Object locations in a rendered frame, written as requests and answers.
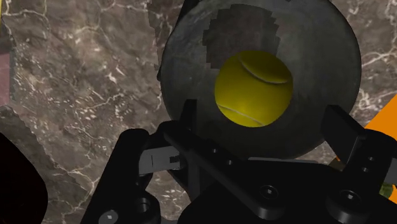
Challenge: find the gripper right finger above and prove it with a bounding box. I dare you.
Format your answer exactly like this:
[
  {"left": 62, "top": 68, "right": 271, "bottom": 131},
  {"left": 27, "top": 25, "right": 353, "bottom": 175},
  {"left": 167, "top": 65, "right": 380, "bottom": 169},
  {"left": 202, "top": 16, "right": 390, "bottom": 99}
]
[{"left": 320, "top": 104, "right": 397, "bottom": 224}]

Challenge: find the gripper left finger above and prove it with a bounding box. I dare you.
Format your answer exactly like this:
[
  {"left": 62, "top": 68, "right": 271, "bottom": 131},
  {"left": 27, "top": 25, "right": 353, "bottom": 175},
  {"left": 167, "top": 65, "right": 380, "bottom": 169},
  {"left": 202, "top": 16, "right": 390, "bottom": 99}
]
[{"left": 80, "top": 99, "right": 286, "bottom": 224}]

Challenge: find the orange flat object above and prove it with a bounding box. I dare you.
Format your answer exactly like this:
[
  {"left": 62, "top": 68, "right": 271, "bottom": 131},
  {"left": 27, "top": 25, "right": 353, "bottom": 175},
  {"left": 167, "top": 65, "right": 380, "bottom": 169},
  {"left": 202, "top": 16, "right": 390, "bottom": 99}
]
[{"left": 329, "top": 94, "right": 397, "bottom": 204}]

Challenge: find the black rounded object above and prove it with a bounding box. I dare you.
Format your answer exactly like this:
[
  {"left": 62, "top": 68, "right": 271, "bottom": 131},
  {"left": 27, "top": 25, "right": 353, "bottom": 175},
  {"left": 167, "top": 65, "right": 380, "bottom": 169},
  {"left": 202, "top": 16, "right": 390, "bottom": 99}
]
[{"left": 0, "top": 131, "right": 49, "bottom": 224}]

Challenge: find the dark grey bowl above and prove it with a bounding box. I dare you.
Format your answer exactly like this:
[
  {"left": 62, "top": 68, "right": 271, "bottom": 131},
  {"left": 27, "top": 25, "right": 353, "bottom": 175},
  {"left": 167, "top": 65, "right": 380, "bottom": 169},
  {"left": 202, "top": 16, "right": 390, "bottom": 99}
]
[{"left": 156, "top": 0, "right": 363, "bottom": 161}]

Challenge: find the yellow tennis ball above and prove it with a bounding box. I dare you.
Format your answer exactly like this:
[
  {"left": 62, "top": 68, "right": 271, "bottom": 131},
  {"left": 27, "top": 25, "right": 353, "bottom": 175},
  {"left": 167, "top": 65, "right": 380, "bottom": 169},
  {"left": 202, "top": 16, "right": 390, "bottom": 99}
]
[{"left": 214, "top": 50, "right": 294, "bottom": 129}]

